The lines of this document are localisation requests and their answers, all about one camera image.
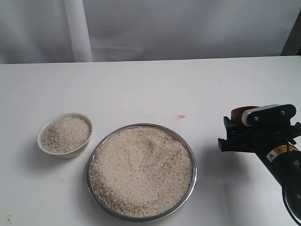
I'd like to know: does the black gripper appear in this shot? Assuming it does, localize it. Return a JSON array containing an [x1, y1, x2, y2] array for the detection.
[[218, 116, 301, 188]]

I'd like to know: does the brown wooden cup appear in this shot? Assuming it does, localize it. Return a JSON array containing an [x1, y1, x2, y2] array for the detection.
[[231, 105, 258, 124]]

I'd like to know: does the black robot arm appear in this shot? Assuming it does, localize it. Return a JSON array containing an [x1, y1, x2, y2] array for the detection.
[[218, 116, 301, 225]]

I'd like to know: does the steel pan of rice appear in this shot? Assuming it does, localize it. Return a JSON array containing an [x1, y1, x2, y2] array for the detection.
[[87, 123, 198, 222]]

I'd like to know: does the white ceramic bowl with rice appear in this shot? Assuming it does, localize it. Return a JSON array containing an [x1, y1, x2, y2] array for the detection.
[[37, 113, 93, 159]]

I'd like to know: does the grey backdrop sheet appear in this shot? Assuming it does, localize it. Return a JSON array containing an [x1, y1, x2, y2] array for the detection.
[[0, 0, 301, 64]]

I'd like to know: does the white roll post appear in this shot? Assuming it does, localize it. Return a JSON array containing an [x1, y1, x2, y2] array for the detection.
[[64, 0, 93, 62]]

